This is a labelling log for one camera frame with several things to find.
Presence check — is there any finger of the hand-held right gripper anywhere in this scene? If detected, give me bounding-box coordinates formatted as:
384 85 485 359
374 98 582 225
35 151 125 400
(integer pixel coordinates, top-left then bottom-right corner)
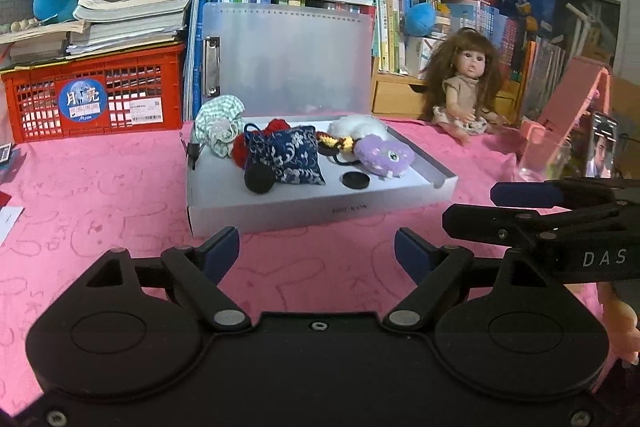
442 203 562 250
490 179 640 210

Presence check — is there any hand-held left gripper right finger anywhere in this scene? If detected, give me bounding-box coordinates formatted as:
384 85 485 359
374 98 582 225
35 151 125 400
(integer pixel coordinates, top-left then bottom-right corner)
384 228 577 333

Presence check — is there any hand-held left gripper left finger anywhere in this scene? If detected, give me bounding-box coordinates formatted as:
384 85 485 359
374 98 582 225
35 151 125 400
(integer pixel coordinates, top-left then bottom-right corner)
54 227 252 334

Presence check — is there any red crochet scrunchie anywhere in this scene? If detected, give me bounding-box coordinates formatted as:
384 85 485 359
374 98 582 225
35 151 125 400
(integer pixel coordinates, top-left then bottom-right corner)
231 119 296 170

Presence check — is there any purple plush toy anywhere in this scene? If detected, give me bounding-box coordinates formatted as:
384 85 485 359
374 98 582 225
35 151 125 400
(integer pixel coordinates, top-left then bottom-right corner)
354 134 416 180

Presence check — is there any black hair tie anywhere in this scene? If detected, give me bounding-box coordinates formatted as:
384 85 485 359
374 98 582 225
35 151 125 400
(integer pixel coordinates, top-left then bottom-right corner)
320 142 362 168

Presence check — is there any blue floral fabric pouch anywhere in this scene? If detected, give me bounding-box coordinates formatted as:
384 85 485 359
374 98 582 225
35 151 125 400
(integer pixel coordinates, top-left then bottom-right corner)
244 123 326 185

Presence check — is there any green fabric scrunchie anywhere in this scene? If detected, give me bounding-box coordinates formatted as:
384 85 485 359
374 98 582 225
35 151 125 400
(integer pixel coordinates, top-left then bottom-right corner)
195 95 246 158

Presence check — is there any white fluffy pompom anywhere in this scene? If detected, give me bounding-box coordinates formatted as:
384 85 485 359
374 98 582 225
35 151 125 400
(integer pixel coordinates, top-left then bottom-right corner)
327 116 388 142

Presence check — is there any yellow and red crochet strip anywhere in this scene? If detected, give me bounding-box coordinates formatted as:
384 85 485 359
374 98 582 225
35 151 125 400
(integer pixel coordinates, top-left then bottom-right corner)
312 133 357 154

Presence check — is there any person's right hand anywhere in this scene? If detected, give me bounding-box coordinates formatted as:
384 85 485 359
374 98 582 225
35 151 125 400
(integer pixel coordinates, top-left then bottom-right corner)
597 279 640 365

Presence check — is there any clear glass cup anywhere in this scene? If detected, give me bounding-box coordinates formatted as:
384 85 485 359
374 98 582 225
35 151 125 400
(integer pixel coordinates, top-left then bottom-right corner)
517 139 573 182

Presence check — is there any photo card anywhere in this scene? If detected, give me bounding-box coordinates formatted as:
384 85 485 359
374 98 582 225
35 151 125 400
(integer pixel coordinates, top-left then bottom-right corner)
585 112 621 180

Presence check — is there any pink toy house stand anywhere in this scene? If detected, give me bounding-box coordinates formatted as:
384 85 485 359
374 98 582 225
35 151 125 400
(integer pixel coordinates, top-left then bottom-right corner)
520 54 613 180

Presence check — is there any brown haired doll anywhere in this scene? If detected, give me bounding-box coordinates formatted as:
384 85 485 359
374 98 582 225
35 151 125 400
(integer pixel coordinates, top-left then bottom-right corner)
422 29 513 138

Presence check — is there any pink rabbit print blanket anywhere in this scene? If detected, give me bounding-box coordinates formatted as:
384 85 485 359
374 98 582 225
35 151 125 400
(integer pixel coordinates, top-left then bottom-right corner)
0 117 640 413

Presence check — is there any wooden drawer box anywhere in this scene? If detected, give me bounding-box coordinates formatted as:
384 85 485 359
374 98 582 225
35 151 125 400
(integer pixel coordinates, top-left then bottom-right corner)
371 72 521 120

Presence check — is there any red plastic crate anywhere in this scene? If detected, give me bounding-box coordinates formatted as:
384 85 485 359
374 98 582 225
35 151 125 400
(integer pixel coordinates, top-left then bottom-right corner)
1 44 186 142

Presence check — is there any translucent plastic clipboard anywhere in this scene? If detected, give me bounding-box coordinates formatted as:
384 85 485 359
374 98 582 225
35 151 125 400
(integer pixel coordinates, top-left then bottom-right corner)
201 2 376 118

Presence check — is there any row of upright books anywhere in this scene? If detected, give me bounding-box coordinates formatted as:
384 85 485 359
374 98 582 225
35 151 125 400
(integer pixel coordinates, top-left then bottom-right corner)
182 0 571 122

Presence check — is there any white paper sheet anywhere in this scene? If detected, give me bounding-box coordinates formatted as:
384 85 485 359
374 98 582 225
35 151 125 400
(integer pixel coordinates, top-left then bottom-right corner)
0 206 25 248

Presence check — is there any wooden bead string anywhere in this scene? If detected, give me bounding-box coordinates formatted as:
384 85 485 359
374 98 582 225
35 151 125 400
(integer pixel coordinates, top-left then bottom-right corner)
0 19 38 35

